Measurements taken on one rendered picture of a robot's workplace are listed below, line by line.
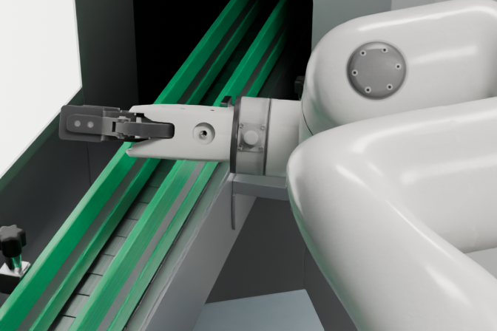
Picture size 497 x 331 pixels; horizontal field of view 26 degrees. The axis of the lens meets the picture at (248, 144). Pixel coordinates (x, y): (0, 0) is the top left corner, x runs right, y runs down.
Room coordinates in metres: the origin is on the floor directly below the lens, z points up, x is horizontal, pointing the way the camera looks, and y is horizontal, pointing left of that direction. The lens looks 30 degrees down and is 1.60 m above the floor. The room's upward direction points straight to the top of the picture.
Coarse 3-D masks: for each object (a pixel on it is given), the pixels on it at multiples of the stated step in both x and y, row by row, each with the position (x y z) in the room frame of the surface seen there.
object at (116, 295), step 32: (288, 0) 1.58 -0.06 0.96; (288, 32) 1.59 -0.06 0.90; (256, 64) 1.39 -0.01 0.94; (224, 96) 1.23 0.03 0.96; (160, 192) 1.00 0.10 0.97; (192, 192) 1.10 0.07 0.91; (160, 224) 0.99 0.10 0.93; (128, 256) 0.89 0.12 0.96; (160, 256) 0.98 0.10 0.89; (96, 288) 0.83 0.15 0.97; (128, 288) 0.89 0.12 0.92; (96, 320) 0.81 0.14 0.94
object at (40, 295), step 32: (256, 0) 1.69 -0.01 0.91; (224, 32) 1.50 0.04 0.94; (192, 64) 1.34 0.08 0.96; (224, 64) 1.49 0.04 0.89; (160, 96) 1.23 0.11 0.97; (192, 96) 1.34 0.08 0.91; (128, 160) 1.10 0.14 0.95; (96, 192) 1.01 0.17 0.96; (128, 192) 1.09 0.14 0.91; (64, 224) 0.94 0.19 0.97; (96, 224) 1.01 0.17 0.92; (64, 256) 0.92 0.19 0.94; (32, 288) 0.84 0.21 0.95; (64, 288) 0.91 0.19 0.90; (0, 320) 0.78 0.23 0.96; (32, 320) 0.84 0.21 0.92
